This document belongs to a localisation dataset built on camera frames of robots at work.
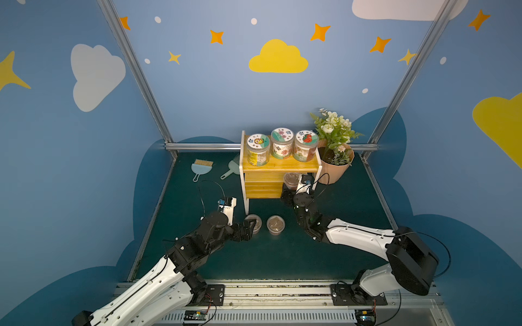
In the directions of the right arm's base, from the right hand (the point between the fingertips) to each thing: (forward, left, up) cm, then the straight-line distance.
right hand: (295, 184), depth 84 cm
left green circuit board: (-46, +35, -20) cm, 61 cm away
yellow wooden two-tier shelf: (+2, +12, -2) cm, 12 cm away
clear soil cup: (-13, +15, -13) cm, 24 cm away
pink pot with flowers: (+22, -21, -2) cm, 30 cm away
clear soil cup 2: (-12, +7, -14) cm, 20 cm away
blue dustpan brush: (+23, +51, -19) cm, 59 cm away
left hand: (-17, +19, +1) cm, 25 cm away
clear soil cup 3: (+1, +2, +1) cm, 3 cm away
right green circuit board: (-43, -27, -22) cm, 55 cm away
